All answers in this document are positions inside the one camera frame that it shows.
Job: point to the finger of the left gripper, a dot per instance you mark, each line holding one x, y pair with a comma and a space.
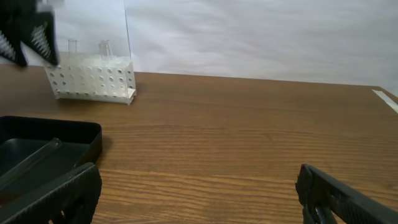
11, 31
46, 18

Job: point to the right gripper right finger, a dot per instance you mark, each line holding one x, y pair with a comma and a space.
342, 202

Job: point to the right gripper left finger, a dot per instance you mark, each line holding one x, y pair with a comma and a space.
56, 202

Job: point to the clear test tube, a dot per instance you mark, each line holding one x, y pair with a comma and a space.
72, 46
105, 48
31, 161

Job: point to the black tray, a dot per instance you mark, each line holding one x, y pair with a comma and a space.
46, 127

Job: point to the white test tube rack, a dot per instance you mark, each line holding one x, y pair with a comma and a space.
93, 84

